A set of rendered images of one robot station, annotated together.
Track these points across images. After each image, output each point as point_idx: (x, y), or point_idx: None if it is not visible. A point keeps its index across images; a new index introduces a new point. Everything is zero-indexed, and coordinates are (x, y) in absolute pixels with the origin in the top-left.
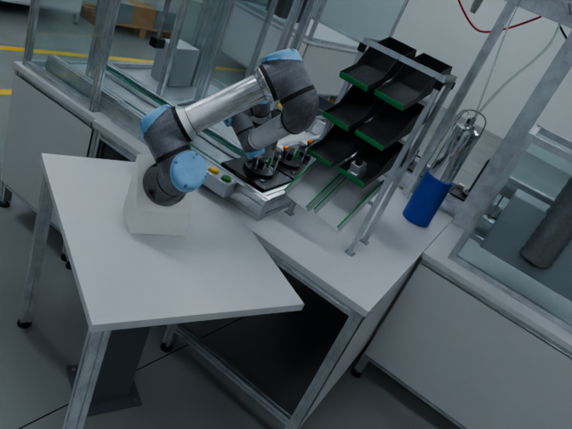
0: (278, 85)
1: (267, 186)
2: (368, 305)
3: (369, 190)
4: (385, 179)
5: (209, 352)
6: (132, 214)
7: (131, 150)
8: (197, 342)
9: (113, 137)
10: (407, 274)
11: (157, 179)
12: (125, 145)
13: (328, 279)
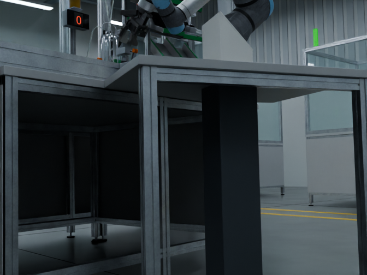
0: None
1: None
2: None
3: (182, 53)
4: (188, 40)
5: (199, 240)
6: (247, 58)
7: (71, 79)
8: (188, 243)
9: (43, 75)
10: (170, 131)
11: (250, 18)
12: (62, 78)
13: None
